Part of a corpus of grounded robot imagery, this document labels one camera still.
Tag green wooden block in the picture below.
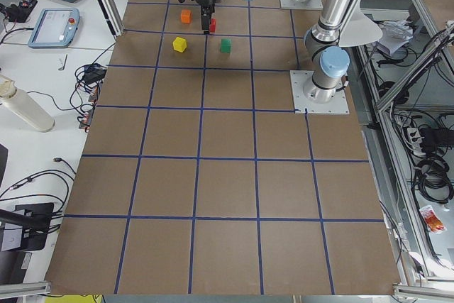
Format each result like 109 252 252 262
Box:
220 38 232 54

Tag white cylinder bottle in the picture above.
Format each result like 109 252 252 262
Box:
1 75 55 133

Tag orange wooden block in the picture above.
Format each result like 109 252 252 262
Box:
180 9 192 24

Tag red wooden block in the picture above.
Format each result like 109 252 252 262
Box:
209 18 216 33

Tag allen key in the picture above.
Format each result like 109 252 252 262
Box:
57 54 68 71

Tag yellow wooden block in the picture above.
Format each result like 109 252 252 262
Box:
172 36 187 53

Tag blue teach pendant near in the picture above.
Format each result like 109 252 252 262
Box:
28 8 80 48

